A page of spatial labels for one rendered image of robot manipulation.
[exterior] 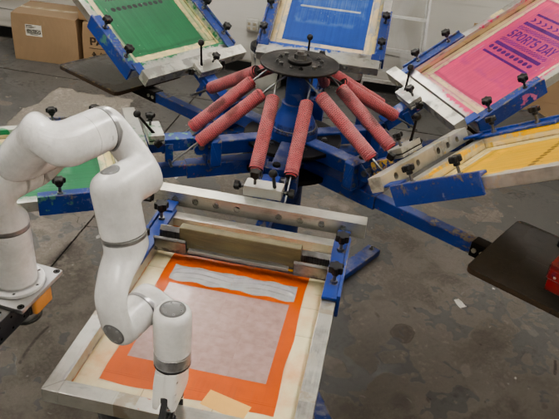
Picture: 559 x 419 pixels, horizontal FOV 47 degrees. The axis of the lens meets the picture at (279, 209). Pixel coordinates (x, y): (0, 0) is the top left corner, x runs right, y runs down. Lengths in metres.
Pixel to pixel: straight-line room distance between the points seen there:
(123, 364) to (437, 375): 1.80
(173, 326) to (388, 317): 2.16
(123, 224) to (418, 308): 2.42
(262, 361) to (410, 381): 1.49
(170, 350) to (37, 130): 0.47
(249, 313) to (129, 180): 0.69
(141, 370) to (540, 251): 1.34
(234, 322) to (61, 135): 0.76
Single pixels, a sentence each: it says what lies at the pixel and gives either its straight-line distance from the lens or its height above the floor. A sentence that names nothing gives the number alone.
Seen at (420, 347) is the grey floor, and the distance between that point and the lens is 3.20.
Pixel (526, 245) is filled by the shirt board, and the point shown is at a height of 0.95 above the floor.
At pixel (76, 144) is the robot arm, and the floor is 1.59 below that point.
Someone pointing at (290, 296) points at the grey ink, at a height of 0.97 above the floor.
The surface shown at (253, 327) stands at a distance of 1.70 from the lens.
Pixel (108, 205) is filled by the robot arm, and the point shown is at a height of 1.50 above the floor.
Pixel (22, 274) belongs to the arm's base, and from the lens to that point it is 1.55.
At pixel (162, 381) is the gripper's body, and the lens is 1.33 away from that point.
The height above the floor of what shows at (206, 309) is 0.97.
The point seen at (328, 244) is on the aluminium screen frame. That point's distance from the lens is 1.98.
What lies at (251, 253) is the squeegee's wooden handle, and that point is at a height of 1.02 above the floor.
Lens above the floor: 2.11
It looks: 32 degrees down
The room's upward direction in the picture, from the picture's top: 5 degrees clockwise
